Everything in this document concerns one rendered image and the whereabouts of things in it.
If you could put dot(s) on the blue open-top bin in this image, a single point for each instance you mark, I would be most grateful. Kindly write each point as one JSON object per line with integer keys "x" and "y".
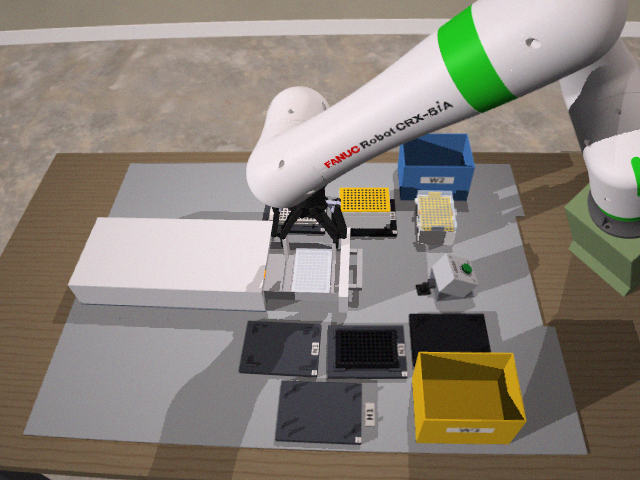
{"x": 436, "y": 162}

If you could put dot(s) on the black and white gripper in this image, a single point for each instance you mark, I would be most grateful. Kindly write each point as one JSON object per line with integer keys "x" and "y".
{"x": 312, "y": 207}

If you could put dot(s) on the grey bench mat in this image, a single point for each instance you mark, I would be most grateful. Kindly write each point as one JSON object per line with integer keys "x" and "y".
{"x": 170, "y": 375}

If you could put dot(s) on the yellow open-top box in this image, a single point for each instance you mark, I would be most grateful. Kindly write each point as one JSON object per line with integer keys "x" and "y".
{"x": 460, "y": 390}

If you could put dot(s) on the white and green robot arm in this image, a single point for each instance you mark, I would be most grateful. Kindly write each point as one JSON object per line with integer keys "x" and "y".
{"x": 491, "y": 53}

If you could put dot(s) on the beige label with h1 text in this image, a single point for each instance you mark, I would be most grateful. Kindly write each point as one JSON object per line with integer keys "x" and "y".
{"x": 369, "y": 414}

